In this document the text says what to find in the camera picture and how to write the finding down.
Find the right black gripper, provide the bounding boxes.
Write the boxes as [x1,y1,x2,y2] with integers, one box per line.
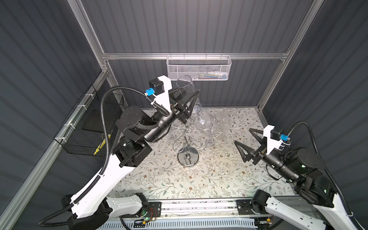
[233,126,296,183]

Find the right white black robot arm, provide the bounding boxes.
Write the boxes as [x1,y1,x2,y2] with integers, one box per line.
[234,121,363,230]

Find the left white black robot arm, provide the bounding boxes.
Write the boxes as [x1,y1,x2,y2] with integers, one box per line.
[60,89,199,230]

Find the chrome wine glass rack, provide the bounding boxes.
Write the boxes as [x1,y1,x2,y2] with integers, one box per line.
[172,124,213,168]

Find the items in white basket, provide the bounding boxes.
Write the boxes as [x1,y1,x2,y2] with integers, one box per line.
[196,71,228,80]

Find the floral table mat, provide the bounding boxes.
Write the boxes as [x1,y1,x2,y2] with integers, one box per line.
[109,108,294,200]

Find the yellow black striped tool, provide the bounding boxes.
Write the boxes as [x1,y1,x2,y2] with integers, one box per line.
[93,134,106,156]

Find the black pad in basket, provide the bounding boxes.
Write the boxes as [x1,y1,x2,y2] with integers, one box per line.
[82,109,115,133]

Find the left black corrugated cable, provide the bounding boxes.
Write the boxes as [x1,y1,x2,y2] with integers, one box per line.
[38,85,170,230]

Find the black corrugated cable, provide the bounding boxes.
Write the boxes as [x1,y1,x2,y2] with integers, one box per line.
[38,85,170,230]
[287,121,366,230]

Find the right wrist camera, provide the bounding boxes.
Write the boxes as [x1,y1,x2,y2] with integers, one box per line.
[263,125,291,155]

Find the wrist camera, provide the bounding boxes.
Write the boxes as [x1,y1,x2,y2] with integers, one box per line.
[145,75,172,113]
[263,125,291,155]

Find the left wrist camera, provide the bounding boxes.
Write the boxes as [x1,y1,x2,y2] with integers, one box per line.
[145,75,172,113]

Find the white wire mesh basket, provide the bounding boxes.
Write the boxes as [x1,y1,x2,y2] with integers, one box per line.
[166,55,232,81]

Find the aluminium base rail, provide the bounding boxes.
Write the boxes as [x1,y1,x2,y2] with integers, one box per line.
[83,197,314,230]

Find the black wire basket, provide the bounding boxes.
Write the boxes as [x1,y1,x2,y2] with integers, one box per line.
[54,86,125,157]

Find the right black corrugated cable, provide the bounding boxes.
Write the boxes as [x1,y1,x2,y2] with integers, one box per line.
[287,121,366,230]

